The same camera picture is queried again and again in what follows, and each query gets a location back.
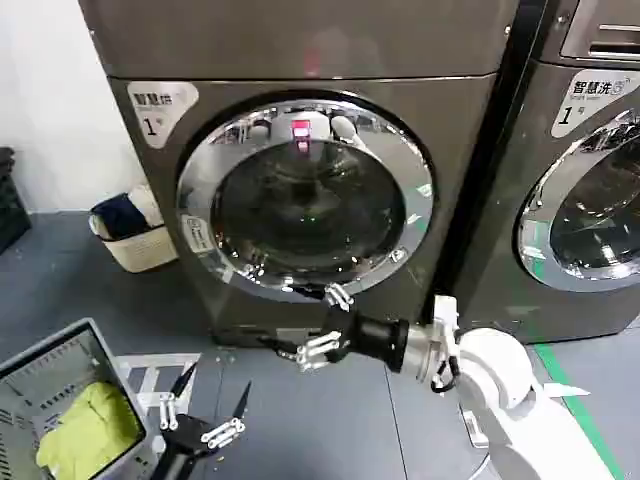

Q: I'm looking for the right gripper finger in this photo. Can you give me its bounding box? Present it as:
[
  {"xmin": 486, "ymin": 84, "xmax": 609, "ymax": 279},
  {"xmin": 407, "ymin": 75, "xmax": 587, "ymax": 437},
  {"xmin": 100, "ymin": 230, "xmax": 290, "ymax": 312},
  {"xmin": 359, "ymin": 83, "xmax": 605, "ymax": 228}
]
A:
[
  {"xmin": 259, "ymin": 330, "xmax": 344, "ymax": 374},
  {"xmin": 292, "ymin": 281, "xmax": 354, "ymax": 312}
]

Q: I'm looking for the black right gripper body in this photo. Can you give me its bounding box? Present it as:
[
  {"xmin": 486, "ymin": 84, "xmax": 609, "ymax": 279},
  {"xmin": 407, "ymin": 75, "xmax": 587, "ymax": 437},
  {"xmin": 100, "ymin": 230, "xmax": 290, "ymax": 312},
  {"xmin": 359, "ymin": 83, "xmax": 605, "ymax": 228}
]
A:
[{"xmin": 322, "ymin": 305, "xmax": 410, "ymax": 374}]

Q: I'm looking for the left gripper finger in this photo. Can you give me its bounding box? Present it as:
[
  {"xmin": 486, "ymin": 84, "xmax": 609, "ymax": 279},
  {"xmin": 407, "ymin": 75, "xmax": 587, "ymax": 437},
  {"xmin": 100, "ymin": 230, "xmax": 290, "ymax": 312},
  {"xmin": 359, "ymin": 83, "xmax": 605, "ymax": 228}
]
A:
[
  {"xmin": 159, "ymin": 362, "xmax": 198, "ymax": 432},
  {"xmin": 200, "ymin": 380, "xmax": 253, "ymax": 449}
]

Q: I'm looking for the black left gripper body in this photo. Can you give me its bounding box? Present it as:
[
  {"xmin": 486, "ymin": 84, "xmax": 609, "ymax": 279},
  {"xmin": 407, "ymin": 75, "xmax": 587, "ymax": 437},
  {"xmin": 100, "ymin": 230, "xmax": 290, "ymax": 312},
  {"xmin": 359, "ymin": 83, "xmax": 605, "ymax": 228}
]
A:
[{"xmin": 148, "ymin": 413, "xmax": 214, "ymax": 480}]

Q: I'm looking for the yellow-green garment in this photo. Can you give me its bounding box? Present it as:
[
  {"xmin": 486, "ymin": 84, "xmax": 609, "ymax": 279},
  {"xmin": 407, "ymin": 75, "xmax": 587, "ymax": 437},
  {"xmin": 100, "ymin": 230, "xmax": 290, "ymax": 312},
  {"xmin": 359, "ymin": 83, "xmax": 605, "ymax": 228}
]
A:
[{"xmin": 35, "ymin": 382, "xmax": 147, "ymax": 469}]

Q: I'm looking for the grey laundry basket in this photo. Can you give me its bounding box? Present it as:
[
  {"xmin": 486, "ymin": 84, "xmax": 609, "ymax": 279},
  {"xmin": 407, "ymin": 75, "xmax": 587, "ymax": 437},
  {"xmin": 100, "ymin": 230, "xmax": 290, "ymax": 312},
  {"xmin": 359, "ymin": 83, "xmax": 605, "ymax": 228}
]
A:
[{"xmin": 0, "ymin": 317, "xmax": 167, "ymax": 480}]

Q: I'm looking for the round chrome glass dryer door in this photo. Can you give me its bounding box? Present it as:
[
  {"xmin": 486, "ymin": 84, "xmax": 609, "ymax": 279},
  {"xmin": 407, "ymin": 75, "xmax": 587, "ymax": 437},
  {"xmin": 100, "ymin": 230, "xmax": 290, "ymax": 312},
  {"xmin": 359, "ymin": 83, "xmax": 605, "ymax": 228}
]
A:
[{"xmin": 175, "ymin": 89, "xmax": 435, "ymax": 304}]

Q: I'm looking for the beige laundry basket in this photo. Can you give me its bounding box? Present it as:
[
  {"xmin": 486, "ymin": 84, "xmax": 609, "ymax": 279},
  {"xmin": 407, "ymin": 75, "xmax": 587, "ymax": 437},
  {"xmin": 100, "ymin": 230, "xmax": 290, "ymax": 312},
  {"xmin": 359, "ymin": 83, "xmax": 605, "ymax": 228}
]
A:
[{"xmin": 89, "ymin": 197, "xmax": 180, "ymax": 274}]

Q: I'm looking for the dark navy garment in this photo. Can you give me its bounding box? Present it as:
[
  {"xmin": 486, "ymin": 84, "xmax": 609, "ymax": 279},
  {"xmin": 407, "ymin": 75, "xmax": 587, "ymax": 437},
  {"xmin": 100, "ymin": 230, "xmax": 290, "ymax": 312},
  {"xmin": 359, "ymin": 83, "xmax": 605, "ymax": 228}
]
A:
[{"xmin": 92, "ymin": 196, "xmax": 152, "ymax": 237}]

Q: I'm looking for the cream cloth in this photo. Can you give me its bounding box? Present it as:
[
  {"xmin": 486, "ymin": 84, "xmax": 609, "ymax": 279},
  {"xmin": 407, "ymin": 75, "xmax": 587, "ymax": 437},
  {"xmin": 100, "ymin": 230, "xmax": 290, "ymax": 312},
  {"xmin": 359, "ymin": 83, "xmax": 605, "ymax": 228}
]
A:
[{"xmin": 127, "ymin": 184, "xmax": 165, "ymax": 229}]

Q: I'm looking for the chrome glass door with hinge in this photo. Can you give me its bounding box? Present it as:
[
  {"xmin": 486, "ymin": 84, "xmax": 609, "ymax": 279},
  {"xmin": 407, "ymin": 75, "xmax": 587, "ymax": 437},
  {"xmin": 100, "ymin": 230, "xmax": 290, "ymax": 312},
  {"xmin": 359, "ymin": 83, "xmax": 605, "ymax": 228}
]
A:
[{"xmin": 517, "ymin": 117, "xmax": 640, "ymax": 294}]

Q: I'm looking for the grey dryer with number label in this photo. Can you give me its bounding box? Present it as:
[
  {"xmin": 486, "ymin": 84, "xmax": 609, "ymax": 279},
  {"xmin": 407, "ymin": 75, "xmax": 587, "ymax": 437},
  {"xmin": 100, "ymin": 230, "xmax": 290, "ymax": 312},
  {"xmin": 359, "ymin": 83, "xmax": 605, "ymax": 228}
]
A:
[{"xmin": 79, "ymin": 0, "xmax": 521, "ymax": 350}]

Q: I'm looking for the black plastic crate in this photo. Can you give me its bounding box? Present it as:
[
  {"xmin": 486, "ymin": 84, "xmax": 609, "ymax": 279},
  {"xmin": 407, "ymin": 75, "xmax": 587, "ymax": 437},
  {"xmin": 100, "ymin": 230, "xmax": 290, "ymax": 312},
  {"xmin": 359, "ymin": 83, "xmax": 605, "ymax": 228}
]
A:
[{"xmin": 0, "ymin": 147, "xmax": 33, "ymax": 254}]

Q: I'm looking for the grey dryer with large label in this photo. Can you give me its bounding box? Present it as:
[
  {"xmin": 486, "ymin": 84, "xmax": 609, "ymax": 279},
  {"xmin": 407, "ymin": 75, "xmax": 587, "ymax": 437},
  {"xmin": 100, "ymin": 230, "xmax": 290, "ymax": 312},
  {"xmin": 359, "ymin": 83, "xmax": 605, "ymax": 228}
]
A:
[{"xmin": 452, "ymin": 0, "xmax": 640, "ymax": 346}]

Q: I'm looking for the white slatted frame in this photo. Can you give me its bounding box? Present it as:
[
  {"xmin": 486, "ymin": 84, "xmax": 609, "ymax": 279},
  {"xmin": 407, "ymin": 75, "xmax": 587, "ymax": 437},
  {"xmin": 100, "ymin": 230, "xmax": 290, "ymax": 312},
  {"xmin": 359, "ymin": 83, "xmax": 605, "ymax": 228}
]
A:
[{"xmin": 115, "ymin": 352, "xmax": 202, "ymax": 417}]

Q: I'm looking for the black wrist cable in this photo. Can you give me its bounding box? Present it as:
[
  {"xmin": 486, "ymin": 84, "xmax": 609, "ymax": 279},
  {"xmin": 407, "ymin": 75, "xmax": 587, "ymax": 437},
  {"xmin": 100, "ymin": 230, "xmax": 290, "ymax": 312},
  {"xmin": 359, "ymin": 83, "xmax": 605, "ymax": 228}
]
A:
[{"xmin": 430, "ymin": 343, "xmax": 465, "ymax": 394}]

